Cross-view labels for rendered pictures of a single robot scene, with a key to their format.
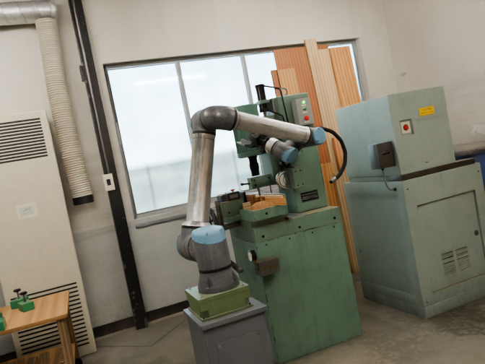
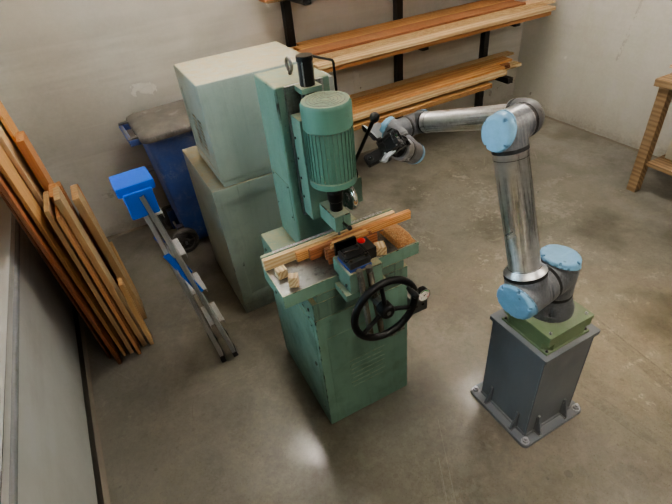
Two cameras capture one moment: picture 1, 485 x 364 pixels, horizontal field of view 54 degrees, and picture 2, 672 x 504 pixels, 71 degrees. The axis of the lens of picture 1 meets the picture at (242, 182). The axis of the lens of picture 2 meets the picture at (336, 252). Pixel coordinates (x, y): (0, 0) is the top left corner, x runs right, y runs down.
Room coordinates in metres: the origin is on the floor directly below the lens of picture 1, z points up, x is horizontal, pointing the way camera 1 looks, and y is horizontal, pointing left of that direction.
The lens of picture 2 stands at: (3.03, 1.47, 2.06)
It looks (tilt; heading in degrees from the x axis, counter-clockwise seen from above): 37 degrees down; 266
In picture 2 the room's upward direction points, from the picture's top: 6 degrees counter-clockwise
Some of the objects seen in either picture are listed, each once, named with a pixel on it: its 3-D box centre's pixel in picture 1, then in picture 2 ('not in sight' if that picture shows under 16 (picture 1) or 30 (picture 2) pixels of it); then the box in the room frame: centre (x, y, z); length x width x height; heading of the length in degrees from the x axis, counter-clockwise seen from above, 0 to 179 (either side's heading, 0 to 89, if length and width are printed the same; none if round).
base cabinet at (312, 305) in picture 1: (294, 284); (337, 319); (2.95, -0.20, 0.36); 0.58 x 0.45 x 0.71; 110
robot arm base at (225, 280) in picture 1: (216, 276); (550, 296); (2.12, 0.19, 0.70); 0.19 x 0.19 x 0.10
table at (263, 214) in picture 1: (244, 211); (347, 266); (2.89, 0.02, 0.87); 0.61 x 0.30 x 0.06; 20
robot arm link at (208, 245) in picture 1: (210, 246); (555, 271); (2.12, 0.20, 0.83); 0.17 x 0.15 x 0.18; 29
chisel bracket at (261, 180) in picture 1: (260, 182); (335, 216); (2.91, -0.11, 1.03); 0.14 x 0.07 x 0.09; 110
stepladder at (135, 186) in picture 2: not in sight; (181, 275); (3.69, -0.46, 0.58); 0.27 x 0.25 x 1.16; 24
